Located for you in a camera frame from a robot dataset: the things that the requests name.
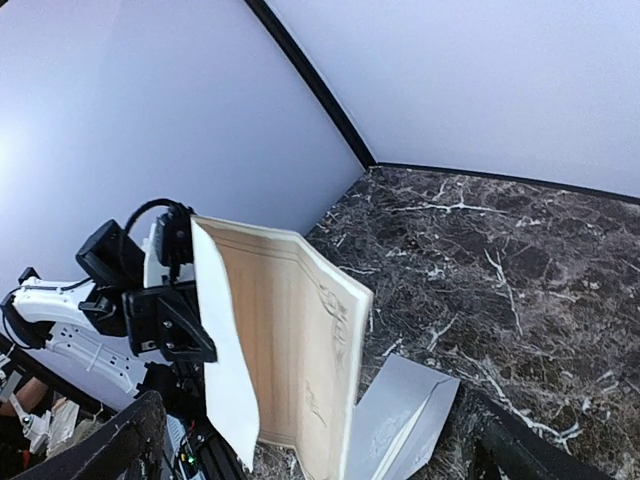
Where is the person in black shirt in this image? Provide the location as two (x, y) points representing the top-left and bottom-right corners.
(1, 377), (54, 449)

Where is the beige lined letter paper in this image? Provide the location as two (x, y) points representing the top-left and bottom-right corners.
(191, 216), (373, 479)

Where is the white sheet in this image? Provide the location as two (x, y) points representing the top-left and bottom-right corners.
(374, 399), (431, 480)

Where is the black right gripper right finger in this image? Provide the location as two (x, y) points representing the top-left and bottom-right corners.
(472, 394), (608, 479)

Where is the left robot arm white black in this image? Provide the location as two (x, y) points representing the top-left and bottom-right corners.
(1, 215), (218, 397)

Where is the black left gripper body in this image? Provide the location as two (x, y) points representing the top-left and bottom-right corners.
(121, 281), (197, 356)

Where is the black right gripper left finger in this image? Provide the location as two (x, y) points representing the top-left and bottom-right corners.
(17, 391), (167, 479)

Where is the black front rail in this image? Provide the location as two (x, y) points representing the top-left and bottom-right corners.
(0, 334), (236, 480)

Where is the grey envelope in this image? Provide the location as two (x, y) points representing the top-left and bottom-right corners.
(345, 354), (460, 480)

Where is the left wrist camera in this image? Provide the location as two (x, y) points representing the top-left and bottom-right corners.
(143, 198), (195, 288)

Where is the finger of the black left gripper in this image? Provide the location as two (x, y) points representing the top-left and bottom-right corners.
(156, 294), (218, 363)

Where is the black left frame post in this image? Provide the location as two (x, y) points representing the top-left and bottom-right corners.
(244, 0), (377, 170)

